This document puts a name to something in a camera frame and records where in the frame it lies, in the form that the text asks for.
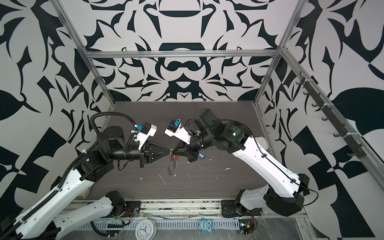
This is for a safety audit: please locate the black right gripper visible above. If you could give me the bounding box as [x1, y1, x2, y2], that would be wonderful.
[171, 129, 217, 161]

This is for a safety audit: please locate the silver keyring chain with keys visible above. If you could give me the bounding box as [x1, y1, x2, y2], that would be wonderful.
[167, 149, 179, 177]

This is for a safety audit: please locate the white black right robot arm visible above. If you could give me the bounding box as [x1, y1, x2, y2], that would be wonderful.
[165, 109, 310, 218]

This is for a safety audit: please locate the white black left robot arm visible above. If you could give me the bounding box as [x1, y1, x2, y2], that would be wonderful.
[1, 123, 170, 240]

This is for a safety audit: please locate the round white analog clock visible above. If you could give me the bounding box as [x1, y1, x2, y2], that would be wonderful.
[135, 219, 158, 240]

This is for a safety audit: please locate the blue owl figure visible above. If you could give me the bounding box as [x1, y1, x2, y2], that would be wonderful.
[198, 218, 213, 233]

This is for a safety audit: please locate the white square clock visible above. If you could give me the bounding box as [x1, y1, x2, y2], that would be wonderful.
[255, 137, 269, 150]

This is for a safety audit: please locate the small electronics board left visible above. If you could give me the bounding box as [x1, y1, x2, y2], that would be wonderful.
[107, 217, 131, 229]

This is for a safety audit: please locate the small electronics board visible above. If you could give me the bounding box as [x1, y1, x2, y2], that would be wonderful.
[239, 216, 257, 236]
[107, 217, 131, 229]

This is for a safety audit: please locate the small electronics board right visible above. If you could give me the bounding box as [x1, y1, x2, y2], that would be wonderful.
[239, 216, 257, 236]

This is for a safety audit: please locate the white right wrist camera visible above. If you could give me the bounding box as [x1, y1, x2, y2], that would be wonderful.
[165, 120, 192, 145]

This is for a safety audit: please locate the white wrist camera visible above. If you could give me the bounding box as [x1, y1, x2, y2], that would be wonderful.
[165, 120, 192, 145]
[132, 122, 157, 150]

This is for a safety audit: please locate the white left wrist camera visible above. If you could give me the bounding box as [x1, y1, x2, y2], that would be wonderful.
[132, 122, 157, 150]

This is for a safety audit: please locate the white slotted cable duct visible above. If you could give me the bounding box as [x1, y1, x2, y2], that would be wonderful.
[94, 219, 239, 231]

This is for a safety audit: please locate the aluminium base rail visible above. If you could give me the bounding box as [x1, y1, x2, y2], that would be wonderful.
[68, 197, 286, 218]

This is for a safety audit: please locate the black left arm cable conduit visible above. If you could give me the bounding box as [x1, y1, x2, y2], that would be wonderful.
[0, 111, 137, 239]

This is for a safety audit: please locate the black wall hook rail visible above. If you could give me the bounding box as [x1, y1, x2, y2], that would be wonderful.
[298, 72, 368, 159]

